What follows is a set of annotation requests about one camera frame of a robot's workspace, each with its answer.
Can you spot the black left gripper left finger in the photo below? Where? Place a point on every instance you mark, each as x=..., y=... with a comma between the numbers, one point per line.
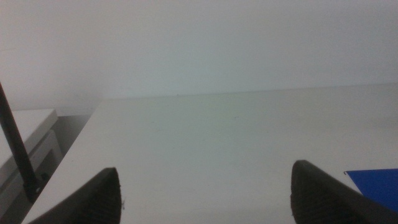
x=93, y=202

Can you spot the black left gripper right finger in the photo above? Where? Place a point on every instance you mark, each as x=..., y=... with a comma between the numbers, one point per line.
x=323, y=202

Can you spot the blue rectangular mat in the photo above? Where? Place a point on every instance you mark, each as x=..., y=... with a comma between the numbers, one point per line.
x=377, y=186

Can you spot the white side cabinet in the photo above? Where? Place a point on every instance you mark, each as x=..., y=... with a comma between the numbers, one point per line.
x=28, y=143

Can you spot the black slanted pole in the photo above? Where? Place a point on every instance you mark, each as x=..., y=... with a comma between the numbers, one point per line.
x=15, y=146

